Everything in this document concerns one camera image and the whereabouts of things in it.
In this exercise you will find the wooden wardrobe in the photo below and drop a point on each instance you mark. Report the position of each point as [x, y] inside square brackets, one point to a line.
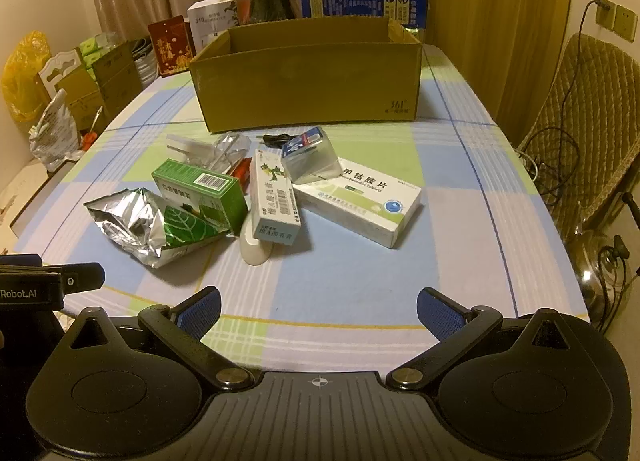
[495, 16]

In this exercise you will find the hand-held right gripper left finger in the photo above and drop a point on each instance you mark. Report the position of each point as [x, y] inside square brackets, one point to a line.
[200, 313]

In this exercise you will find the brown storage carton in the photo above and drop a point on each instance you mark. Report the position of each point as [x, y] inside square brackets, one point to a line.
[117, 73]

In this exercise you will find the ribbed metal container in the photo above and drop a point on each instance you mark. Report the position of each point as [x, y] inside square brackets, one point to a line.
[145, 63]

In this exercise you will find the crumpled silver bag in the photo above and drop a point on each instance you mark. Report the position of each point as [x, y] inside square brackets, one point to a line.
[52, 136]

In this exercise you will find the checked cloth desktop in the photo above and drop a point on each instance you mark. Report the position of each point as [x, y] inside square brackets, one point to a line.
[450, 251]

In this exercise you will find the red candy packet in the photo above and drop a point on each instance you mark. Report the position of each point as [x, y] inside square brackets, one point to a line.
[241, 173]

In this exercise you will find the clear case of blue cards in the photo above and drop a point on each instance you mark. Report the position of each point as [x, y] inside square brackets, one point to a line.
[310, 161]

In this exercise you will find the white appliance box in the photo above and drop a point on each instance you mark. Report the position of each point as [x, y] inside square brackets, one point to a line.
[215, 21]

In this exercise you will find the white tube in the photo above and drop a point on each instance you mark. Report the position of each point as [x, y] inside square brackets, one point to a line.
[252, 251]

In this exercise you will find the blue printed box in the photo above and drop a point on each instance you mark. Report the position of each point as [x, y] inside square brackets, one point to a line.
[360, 3]

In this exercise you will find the brown cardboard box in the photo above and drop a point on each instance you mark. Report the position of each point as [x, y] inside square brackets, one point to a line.
[310, 86]

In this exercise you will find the white medicine box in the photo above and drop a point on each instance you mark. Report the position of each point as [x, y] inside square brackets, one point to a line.
[360, 196]

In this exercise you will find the silver foil bag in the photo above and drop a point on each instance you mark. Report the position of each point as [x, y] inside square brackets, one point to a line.
[130, 226]

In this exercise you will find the white-topped carton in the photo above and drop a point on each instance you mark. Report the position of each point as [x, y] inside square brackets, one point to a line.
[70, 86]

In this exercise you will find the metal soap rack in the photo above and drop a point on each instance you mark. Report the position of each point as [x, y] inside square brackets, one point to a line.
[230, 146]

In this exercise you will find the yellow plastic bag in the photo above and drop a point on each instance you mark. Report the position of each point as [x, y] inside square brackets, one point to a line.
[25, 76]

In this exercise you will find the wall socket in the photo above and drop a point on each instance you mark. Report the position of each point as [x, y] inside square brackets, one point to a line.
[606, 13]

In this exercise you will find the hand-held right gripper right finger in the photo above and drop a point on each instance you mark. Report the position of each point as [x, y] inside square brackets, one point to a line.
[440, 313]

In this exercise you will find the flat cardboard sheet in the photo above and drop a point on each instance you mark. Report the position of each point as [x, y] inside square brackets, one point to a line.
[25, 201]

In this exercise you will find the green medicine box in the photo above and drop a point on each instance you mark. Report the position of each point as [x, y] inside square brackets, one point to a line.
[200, 186]

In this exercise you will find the white green ointment box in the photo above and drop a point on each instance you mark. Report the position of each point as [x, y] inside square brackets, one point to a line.
[275, 201]

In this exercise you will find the red gift box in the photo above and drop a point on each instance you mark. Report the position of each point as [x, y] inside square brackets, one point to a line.
[172, 46]

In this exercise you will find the green packets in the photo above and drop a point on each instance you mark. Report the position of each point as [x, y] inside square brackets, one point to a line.
[95, 48]

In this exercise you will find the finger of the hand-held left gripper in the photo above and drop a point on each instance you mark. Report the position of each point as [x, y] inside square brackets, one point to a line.
[82, 278]

